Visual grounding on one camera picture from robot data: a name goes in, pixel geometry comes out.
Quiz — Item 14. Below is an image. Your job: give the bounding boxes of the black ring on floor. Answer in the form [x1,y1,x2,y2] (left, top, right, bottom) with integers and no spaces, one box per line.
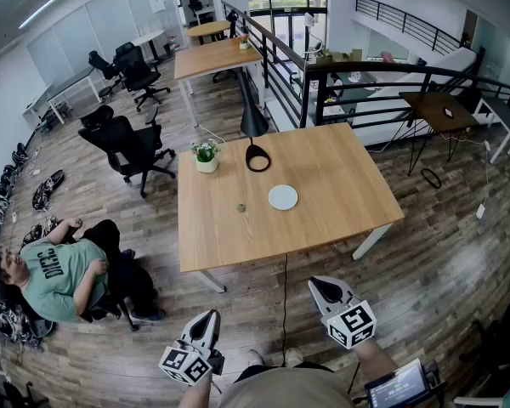
[420,167,443,190]

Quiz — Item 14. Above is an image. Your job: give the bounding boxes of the round wooden table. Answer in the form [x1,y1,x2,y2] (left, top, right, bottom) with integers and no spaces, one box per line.
[185,20,233,45]

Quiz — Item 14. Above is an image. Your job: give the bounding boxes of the person's right forearm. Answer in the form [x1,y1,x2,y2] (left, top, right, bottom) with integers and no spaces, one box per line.
[354,337,400,393]

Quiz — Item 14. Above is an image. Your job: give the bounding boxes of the black balcony railing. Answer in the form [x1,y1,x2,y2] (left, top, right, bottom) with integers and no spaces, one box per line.
[354,0,463,57]

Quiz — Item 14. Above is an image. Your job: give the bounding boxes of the black cone desk lamp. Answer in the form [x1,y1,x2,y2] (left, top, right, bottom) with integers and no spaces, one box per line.
[236,72,272,173]

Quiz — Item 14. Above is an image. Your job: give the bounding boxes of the wooden desk with white legs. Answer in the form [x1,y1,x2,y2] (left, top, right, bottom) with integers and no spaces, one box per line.
[173,37,264,128]

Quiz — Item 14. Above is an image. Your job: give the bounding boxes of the dark table with hairpin legs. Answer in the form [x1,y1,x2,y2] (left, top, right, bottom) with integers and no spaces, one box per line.
[399,90,481,177]

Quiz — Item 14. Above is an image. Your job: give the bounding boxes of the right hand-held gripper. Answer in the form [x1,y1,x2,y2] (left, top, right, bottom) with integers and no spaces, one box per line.
[308,275,377,350]

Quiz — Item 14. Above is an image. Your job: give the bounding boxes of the pile of black cabled devices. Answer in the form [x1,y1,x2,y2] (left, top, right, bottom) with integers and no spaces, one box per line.
[31,168,65,212]
[20,214,65,248]
[0,278,48,352]

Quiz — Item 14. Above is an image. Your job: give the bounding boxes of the white round plate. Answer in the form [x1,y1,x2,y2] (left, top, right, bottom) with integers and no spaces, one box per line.
[267,184,299,211]

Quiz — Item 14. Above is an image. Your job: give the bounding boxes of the person's right shoe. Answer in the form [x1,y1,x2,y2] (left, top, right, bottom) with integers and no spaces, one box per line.
[284,347,305,368]

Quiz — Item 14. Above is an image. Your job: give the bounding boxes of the person's black trousers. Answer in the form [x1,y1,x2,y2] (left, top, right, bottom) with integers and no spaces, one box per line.
[233,360,337,384]

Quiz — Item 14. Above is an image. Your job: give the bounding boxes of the white floor lamp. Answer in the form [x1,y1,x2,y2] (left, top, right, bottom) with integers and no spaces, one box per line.
[303,11,324,57]

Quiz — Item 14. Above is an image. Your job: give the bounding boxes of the round white table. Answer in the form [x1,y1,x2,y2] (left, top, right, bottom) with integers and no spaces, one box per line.
[131,29,166,65]

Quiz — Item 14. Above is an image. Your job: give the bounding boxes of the white bench with dark top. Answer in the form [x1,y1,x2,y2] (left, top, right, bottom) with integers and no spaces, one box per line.
[473,95,510,165]

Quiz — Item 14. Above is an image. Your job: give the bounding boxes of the row of black floor devices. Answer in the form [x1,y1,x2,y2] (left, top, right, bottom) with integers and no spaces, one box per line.
[0,141,30,240]

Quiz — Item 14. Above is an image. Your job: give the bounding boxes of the black power cable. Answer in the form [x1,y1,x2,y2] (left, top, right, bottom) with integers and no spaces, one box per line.
[281,252,289,356]

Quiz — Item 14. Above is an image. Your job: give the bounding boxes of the person's left forearm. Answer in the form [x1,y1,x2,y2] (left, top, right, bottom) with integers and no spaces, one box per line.
[178,376,217,408]

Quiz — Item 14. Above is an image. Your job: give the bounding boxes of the person's beige shirt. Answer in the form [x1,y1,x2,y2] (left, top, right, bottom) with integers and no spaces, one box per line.
[218,365,358,408]

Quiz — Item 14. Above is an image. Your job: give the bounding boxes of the wrist-mounted screen device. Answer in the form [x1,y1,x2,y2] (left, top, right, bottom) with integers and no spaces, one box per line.
[364,358,447,408]

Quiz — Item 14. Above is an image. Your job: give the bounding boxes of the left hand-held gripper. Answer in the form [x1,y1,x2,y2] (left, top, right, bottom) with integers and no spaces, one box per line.
[159,309,226,386]

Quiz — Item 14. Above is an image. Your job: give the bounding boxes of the flowering plant in white pot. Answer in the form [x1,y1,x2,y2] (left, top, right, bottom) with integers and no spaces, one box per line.
[190,138,221,174]

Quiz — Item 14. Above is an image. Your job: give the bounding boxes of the grey-topped white desk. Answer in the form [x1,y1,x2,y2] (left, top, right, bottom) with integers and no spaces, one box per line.
[23,65,103,125]

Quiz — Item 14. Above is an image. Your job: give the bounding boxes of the black metal railing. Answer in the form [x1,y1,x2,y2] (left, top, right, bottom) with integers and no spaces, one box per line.
[220,0,510,129]

